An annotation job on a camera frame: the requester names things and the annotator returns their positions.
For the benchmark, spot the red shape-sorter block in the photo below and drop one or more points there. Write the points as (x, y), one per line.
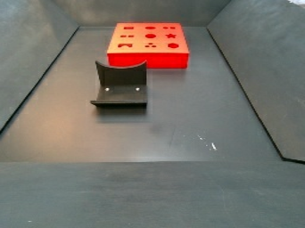
(156, 43)

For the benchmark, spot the black curved holder stand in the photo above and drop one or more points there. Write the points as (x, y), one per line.
(123, 85)

